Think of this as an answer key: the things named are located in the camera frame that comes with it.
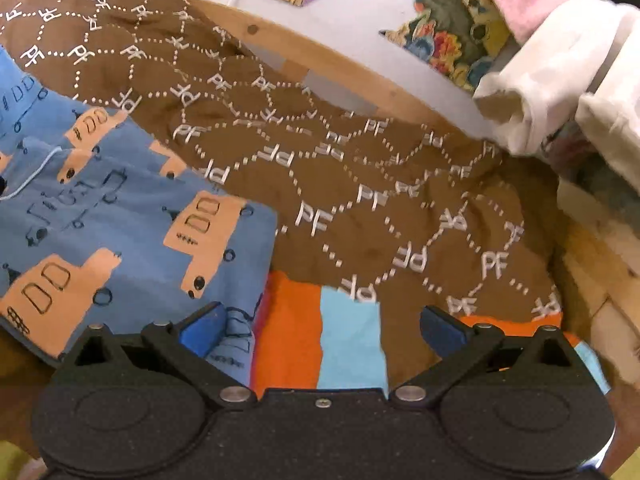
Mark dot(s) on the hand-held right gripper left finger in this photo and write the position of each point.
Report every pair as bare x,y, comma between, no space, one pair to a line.
202,334

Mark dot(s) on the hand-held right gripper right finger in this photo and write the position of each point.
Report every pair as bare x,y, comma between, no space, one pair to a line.
440,332

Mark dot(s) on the blue pants with orange print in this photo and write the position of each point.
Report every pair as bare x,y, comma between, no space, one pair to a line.
115,220

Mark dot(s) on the multicoloured striped bedsheet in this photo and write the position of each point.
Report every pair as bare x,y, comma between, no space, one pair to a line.
295,330

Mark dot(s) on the brown patterned blanket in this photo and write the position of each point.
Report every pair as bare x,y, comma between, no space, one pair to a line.
320,160

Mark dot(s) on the cream hanging garment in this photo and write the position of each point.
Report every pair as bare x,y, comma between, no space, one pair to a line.
565,75

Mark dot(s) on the colourful painted wall poster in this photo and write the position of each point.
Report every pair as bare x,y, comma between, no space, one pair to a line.
450,25

